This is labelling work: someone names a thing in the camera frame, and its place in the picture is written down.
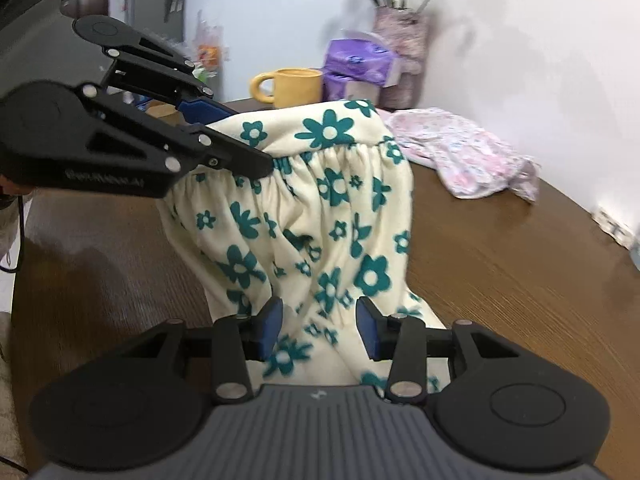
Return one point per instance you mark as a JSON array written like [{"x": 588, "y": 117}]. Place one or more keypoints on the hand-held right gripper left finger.
[{"x": 270, "y": 327}]

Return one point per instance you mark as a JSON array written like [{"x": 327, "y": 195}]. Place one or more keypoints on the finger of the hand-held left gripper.
[
  {"x": 240, "y": 160},
  {"x": 200, "y": 110}
]

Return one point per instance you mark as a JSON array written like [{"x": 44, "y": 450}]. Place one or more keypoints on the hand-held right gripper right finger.
[{"x": 367, "y": 327}]

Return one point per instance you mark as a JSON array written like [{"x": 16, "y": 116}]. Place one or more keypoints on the cream dress with green flowers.
[{"x": 325, "y": 200}]

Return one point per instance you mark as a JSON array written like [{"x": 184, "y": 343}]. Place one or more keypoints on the yellow mug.
[{"x": 295, "y": 87}]

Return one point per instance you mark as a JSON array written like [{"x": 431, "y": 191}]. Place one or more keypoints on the purple tissue pack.
[
  {"x": 355, "y": 60},
  {"x": 340, "y": 87}
]

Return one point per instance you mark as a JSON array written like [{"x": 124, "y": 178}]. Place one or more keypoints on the pink floral garment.
[{"x": 460, "y": 150}]

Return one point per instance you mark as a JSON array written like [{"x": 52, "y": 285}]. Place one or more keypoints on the purple lace vase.
[{"x": 405, "y": 35}]

